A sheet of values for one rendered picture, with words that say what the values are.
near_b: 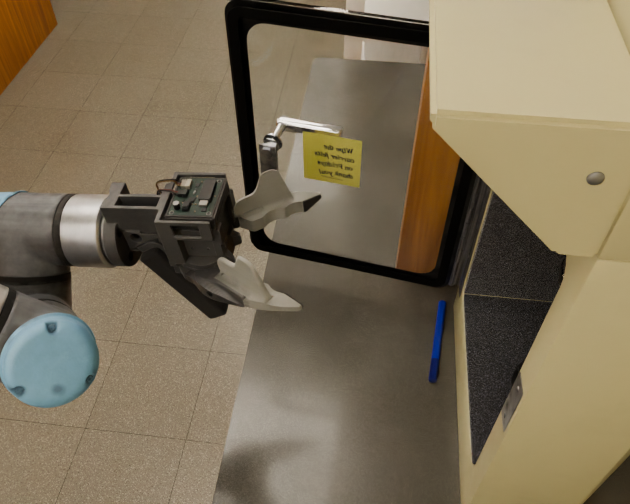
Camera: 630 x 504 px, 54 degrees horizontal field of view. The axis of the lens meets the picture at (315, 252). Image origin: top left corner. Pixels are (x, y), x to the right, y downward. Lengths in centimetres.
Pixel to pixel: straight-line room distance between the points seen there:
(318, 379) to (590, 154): 60
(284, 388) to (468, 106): 60
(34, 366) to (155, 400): 146
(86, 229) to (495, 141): 42
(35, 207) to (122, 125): 233
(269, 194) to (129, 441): 139
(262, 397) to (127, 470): 108
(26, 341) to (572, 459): 50
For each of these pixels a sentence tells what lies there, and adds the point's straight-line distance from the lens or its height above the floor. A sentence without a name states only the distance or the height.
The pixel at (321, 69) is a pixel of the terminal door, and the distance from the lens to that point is 72.
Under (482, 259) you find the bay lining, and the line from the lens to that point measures 83.
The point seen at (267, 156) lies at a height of 120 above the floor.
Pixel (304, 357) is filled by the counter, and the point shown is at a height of 94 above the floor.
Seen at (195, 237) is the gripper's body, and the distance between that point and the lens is 58.
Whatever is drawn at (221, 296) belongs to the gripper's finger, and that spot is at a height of 124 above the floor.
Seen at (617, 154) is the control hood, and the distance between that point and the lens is 36.
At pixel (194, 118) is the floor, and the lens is 295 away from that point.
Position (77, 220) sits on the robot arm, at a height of 127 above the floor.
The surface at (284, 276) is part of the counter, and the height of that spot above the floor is 94.
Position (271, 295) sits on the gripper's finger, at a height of 125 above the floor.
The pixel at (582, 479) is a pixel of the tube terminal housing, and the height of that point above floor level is 109.
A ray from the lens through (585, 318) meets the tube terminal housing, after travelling 46.
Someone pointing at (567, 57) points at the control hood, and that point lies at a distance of 39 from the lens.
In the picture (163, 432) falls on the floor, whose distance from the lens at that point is 193.
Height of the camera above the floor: 170
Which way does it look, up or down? 48 degrees down
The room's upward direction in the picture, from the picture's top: straight up
